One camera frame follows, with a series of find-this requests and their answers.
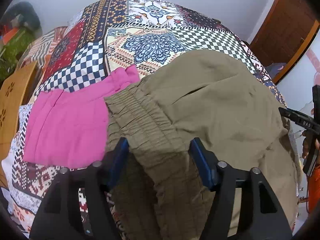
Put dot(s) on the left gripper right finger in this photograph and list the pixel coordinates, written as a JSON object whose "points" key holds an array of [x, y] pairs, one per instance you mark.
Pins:
{"points": [[261, 215]]}

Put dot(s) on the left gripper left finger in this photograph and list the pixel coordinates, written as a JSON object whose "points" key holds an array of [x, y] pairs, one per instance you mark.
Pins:
{"points": [[75, 205]]}

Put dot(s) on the olive green pants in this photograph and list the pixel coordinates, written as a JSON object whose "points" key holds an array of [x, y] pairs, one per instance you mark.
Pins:
{"points": [[203, 94]]}

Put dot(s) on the orange right sleeve forearm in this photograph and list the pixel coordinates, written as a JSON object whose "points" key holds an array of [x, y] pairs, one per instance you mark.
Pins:
{"points": [[314, 189]]}

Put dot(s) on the right hand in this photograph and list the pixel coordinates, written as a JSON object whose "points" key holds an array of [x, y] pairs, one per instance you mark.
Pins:
{"points": [[307, 144]]}

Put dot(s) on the white cabinet with stickers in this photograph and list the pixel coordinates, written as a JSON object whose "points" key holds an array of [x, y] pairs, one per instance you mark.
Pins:
{"points": [[296, 86]]}

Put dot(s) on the folded pink pants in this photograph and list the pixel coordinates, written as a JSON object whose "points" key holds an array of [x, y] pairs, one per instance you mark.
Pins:
{"points": [[69, 129]]}

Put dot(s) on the brown wooden door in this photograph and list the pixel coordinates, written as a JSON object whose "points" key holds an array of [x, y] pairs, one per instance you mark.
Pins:
{"points": [[287, 31]]}

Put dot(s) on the wooden bed headboard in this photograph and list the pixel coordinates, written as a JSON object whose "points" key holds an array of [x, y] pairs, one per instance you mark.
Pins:
{"points": [[14, 93]]}

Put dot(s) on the green bag with clutter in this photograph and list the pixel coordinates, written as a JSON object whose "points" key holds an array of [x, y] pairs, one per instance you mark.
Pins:
{"points": [[13, 45]]}

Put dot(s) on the patchwork patterned bedsheet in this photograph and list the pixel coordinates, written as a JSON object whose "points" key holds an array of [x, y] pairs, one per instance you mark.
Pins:
{"points": [[106, 35]]}

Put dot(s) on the grey plush item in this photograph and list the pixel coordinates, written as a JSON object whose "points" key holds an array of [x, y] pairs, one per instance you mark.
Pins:
{"points": [[20, 15]]}

